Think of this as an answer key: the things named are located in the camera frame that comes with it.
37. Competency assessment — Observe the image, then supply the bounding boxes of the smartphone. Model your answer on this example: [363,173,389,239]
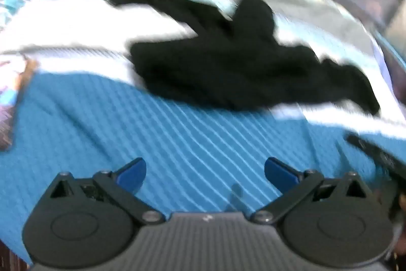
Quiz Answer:
[0,57,40,151]

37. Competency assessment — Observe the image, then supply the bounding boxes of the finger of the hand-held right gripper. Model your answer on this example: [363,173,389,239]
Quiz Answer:
[346,133,406,178]

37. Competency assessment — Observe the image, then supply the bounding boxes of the blue striped bedspread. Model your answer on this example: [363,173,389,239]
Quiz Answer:
[0,0,406,265]

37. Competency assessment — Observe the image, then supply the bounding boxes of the teal patterned pillow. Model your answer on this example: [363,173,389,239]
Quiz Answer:
[0,0,35,30]

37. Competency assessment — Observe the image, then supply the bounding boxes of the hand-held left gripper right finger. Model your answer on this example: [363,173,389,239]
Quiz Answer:
[252,157,369,224]

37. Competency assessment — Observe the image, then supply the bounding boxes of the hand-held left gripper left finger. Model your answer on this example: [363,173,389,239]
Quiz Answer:
[50,157,166,225]

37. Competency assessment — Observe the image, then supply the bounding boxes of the black pants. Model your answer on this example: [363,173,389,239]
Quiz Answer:
[108,0,381,116]

